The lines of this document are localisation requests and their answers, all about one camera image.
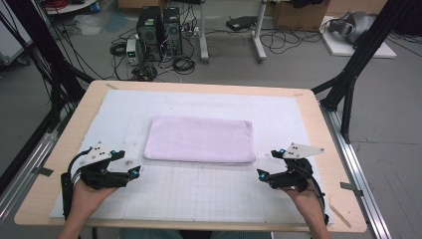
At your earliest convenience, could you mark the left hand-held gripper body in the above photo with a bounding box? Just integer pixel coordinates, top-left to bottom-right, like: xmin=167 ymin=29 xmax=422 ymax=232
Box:
xmin=79 ymin=141 xmax=132 ymax=191

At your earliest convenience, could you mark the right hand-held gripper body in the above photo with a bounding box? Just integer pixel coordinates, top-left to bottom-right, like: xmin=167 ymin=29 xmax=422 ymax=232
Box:
xmin=266 ymin=142 xmax=325 ymax=193

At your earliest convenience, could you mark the pale pink printed towel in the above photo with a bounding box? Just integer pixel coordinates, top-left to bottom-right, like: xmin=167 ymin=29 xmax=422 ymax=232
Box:
xmin=142 ymin=115 xmax=257 ymax=165

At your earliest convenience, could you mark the person's left hand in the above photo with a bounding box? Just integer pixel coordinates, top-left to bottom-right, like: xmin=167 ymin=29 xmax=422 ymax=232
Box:
xmin=67 ymin=180 xmax=119 ymax=226

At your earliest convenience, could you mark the person's right hand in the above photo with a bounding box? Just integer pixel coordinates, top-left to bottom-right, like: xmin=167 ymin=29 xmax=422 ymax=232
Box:
xmin=283 ymin=185 xmax=325 ymax=228

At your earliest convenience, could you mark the black tape strip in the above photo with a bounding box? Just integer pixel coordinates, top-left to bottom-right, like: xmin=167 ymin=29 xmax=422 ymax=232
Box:
xmin=33 ymin=166 xmax=55 ymax=177

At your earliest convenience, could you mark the white grid foam mat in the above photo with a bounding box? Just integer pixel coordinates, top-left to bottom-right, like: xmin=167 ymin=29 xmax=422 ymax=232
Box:
xmin=49 ymin=89 xmax=335 ymax=227

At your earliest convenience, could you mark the thin wooden stick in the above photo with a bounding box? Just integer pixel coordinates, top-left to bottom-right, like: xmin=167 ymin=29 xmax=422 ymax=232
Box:
xmin=327 ymin=198 xmax=352 ymax=229

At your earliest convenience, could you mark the grey tape strip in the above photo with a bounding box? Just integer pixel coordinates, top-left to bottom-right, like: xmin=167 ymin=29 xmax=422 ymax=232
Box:
xmin=340 ymin=181 xmax=364 ymax=197

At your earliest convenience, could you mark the white power supply unit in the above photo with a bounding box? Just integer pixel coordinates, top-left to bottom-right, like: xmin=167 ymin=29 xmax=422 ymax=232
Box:
xmin=125 ymin=38 xmax=142 ymax=67

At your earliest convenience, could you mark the white floor board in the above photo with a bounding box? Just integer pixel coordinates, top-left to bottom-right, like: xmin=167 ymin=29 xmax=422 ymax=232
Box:
xmin=319 ymin=15 xmax=398 ymax=60

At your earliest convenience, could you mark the wide black computer tower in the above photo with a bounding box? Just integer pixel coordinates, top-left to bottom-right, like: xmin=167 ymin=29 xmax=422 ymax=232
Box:
xmin=135 ymin=5 xmax=164 ymax=63

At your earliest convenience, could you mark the clear plastic bag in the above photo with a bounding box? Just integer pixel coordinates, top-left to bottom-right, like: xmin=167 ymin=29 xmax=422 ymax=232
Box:
xmin=70 ymin=14 xmax=105 ymax=37

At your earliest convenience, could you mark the teal floor sheet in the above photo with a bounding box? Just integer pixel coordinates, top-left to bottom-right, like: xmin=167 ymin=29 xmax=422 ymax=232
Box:
xmin=105 ymin=11 xmax=129 ymax=34

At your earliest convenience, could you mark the narrow black computer tower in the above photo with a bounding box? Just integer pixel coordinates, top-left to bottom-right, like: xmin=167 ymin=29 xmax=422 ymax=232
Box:
xmin=162 ymin=6 xmax=184 ymax=56

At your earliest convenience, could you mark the flat black device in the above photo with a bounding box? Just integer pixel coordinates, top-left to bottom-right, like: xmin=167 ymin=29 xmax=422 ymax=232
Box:
xmin=226 ymin=15 xmax=259 ymax=32

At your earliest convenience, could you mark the brown cardboard box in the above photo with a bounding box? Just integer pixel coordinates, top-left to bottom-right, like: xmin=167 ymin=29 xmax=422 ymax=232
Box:
xmin=272 ymin=0 xmax=330 ymax=32

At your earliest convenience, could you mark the white metal stand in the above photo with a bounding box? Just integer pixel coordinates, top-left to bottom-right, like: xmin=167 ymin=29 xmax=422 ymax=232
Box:
xmin=198 ymin=0 xmax=269 ymax=65

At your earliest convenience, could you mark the grey rounded device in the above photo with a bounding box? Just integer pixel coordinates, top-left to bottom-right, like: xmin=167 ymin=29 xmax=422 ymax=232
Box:
xmin=327 ymin=11 xmax=378 ymax=45

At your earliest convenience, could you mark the round white table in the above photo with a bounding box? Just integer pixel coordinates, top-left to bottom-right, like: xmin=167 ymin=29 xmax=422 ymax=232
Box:
xmin=43 ymin=0 xmax=100 ymax=16

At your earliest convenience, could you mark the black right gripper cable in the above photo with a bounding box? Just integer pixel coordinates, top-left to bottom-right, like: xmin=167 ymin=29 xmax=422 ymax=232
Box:
xmin=298 ymin=165 xmax=330 ymax=227

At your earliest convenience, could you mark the aluminium rail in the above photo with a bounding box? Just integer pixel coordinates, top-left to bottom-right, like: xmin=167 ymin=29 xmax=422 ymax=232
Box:
xmin=319 ymin=103 xmax=394 ymax=239
xmin=0 ymin=130 xmax=60 ymax=227

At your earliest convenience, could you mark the tangled cable bundle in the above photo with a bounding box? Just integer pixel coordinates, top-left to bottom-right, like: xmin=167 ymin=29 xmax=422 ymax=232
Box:
xmin=130 ymin=64 xmax=159 ymax=83

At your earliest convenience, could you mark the small black cable coil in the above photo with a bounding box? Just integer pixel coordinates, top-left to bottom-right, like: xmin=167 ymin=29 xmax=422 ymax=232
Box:
xmin=108 ymin=41 xmax=128 ymax=57

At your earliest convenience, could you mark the long black floor cable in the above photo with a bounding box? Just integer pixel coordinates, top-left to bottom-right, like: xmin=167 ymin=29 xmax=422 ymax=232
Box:
xmin=259 ymin=28 xmax=323 ymax=56

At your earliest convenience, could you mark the large black cable coil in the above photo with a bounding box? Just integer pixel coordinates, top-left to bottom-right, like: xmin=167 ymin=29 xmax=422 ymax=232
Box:
xmin=172 ymin=56 xmax=197 ymax=76

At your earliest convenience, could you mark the black metal frame strut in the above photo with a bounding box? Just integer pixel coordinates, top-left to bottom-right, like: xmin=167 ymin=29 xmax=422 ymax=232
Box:
xmin=0 ymin=0 xmax=96 ymax=134
xmin=311 ymin=0 xmax=422 ymax=144

